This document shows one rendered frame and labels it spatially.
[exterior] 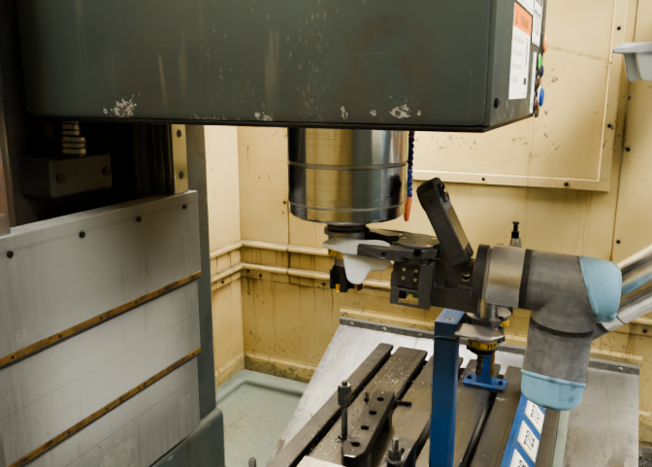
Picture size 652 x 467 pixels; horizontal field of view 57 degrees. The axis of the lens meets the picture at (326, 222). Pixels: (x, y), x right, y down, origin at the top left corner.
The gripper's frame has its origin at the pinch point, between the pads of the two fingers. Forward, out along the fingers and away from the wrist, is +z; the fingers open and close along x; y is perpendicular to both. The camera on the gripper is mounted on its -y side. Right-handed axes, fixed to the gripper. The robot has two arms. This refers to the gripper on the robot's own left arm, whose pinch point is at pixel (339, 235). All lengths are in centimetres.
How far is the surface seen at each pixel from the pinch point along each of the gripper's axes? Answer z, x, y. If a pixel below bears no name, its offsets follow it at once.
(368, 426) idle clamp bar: 1, 28, 45
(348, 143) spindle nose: -3.0, -7.5, -13.5
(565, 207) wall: -32, 99, 10
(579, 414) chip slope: -42, 82, 61
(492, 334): -20.8, 21.2, 18.9
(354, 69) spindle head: -4.9, -12.9, -22.0
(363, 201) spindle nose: -5.1, -6.7, -6.5
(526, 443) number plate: -29, 36, 46
